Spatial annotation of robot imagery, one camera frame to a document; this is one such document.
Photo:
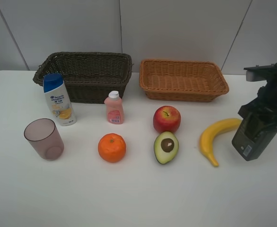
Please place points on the pink lotion bottle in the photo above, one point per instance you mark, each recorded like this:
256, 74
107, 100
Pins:
114, 108

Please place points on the red apple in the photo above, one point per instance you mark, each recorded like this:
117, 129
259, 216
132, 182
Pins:
166, 118

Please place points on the orange mandarin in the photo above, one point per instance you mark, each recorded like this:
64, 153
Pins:
112, 148

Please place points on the white blue shampoo bottle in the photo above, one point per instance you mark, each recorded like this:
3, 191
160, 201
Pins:
58, 100

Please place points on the translucent purple plastic cup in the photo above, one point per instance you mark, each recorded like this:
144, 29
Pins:
44, 137

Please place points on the tan wicker basket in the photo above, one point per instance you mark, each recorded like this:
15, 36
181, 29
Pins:
190, 81

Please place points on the black bottle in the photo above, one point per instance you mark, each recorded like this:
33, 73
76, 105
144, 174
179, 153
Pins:
253, 136

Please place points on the dark brown wicker basket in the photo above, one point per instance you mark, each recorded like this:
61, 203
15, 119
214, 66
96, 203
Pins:
88, 76

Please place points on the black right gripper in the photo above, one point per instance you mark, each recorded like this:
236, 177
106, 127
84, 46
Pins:
265, 104

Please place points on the avocado half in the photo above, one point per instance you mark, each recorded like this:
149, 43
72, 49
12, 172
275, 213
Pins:
166, 147

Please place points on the yellow banana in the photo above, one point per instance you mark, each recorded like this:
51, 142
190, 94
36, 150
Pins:
208, 135

